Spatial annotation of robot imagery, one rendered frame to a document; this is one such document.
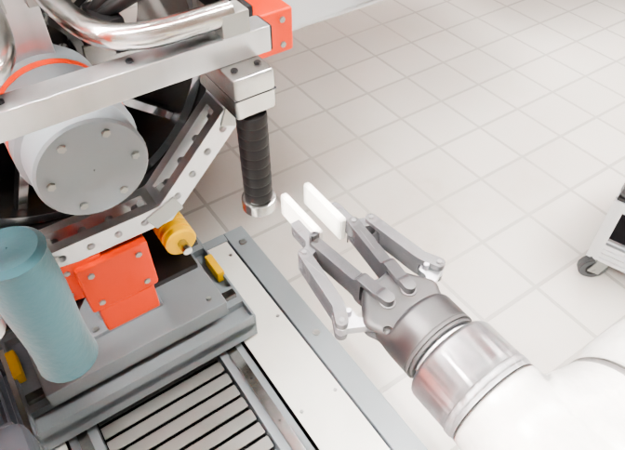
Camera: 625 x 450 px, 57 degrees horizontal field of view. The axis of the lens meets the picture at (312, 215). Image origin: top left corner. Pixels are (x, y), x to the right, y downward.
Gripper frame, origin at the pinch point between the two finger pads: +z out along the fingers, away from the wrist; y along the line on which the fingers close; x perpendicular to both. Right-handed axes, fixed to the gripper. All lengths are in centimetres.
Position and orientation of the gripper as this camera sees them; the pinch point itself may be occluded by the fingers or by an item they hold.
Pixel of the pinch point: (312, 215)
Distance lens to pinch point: 62.3
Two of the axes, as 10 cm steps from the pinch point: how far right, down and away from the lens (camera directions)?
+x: 0.0, -7.0, -7.2
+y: 8.2, -4.1, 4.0
